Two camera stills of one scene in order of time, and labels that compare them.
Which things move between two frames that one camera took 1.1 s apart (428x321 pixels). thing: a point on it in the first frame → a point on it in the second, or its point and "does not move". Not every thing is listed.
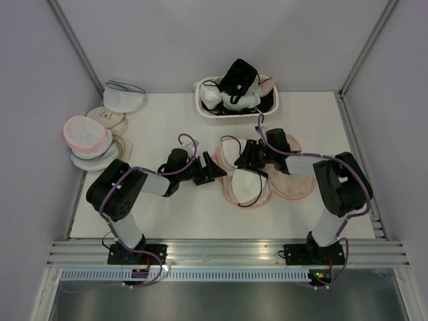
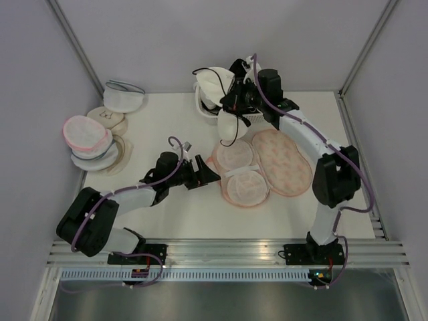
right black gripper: x=247 y=161 → x=235 y=94
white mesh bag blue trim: x=122 y=97 does not move
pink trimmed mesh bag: x=86 y=136 does not move
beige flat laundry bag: x=125 y=148 does not move
